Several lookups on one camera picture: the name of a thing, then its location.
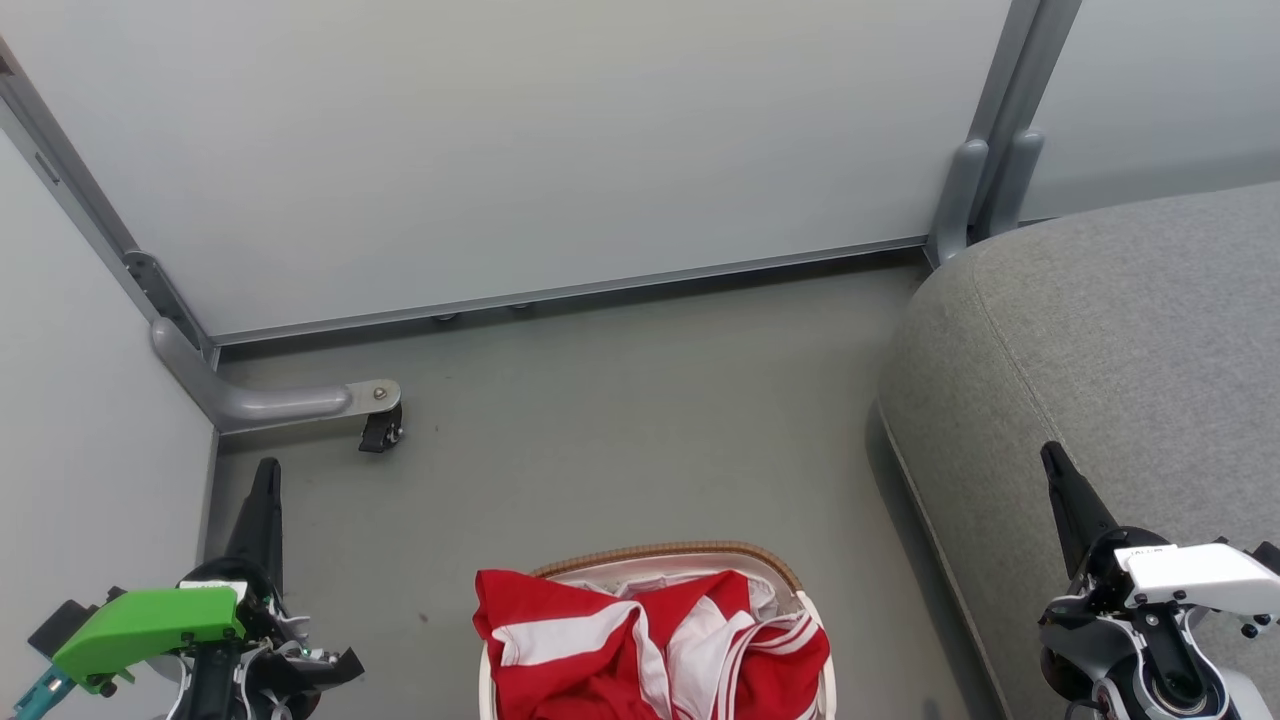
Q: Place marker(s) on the grey fabric sofa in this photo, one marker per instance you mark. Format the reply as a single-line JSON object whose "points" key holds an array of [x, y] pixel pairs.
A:
{"points": [[1120, 350]]}

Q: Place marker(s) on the red and white striped garment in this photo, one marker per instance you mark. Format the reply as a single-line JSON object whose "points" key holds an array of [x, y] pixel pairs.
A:
{"points": [[570, 665]]}

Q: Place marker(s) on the slanted aluminium partition corner post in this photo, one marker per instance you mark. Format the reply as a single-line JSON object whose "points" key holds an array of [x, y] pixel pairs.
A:
{"points": [[90, 200]]}

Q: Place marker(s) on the double aluminium partition post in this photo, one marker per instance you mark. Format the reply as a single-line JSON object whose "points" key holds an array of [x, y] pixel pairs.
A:
{"points": [[1020, 70]]}

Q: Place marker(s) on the aluminium partition bottom rail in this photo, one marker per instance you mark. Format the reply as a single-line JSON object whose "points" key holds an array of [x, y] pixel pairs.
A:
{"points": [[560, 293]]}

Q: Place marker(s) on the grey rounded partition foot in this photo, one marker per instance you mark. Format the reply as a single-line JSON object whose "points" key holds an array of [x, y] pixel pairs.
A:
{"points": [[1015, 180], [955, 200]]}

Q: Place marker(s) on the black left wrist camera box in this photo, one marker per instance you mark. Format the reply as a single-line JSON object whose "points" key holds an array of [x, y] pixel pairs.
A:
{"points": [[65, 622]]}

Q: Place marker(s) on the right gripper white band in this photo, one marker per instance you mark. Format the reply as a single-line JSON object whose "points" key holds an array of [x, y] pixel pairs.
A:
{"points": [[1180, 575]]}

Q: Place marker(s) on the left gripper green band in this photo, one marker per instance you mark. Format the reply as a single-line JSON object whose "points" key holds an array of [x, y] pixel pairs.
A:
{"points": [[150, 620]]}

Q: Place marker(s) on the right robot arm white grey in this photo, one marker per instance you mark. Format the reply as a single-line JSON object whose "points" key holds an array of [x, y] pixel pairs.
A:
{"points": [[1150, 665]]}

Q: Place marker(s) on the white laundry basket brown rim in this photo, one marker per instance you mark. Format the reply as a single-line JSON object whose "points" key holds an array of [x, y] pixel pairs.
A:
{"points": [[660, 561]]}

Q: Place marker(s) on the grey curved partition foot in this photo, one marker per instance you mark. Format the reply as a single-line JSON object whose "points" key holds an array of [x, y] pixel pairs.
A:
{"points": [[260, 402]]}

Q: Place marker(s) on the black caster wheel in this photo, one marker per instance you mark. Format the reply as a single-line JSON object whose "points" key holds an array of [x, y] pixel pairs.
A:
{"points": [[381, 430]]}

